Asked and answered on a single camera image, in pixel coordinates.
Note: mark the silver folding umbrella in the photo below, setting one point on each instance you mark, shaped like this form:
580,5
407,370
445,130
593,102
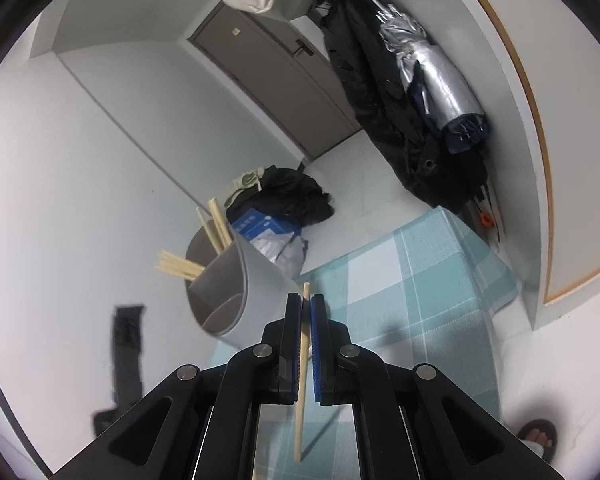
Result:
435,80

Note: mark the teal plaid tablecloth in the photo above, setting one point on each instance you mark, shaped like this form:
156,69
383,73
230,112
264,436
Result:
420,300

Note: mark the blue cardboard box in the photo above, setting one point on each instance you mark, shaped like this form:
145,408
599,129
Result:
255,222

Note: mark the light wooden chopstick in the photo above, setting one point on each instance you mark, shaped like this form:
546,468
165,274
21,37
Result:
298,430
177,270
221,225
180,266
209,232
172,273
182,261

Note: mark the beige cloth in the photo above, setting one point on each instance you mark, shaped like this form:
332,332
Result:
242,185

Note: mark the small grey parcel bag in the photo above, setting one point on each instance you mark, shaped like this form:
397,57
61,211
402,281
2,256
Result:
267,245

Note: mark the white utensil holder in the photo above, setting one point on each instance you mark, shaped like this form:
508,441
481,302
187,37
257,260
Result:
260,300

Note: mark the black bag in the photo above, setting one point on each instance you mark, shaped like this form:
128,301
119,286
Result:
295,195

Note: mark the large grey parcel bag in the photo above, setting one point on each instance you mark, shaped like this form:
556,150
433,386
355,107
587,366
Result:
292,255

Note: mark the white panel with wooden trim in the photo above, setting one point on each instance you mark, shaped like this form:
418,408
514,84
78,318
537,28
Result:
580,185

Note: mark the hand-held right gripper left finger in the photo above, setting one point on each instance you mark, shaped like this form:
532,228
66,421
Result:
296,355

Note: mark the person's foot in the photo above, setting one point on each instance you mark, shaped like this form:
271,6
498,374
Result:
536,435

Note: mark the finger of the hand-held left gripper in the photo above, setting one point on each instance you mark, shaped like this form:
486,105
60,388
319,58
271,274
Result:
128,355

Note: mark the black slipper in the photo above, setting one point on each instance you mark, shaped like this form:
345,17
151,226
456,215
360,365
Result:
547,427

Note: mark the grey door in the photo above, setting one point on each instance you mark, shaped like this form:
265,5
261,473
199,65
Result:
280,85

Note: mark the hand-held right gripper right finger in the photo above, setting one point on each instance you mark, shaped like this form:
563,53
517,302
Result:
317,360

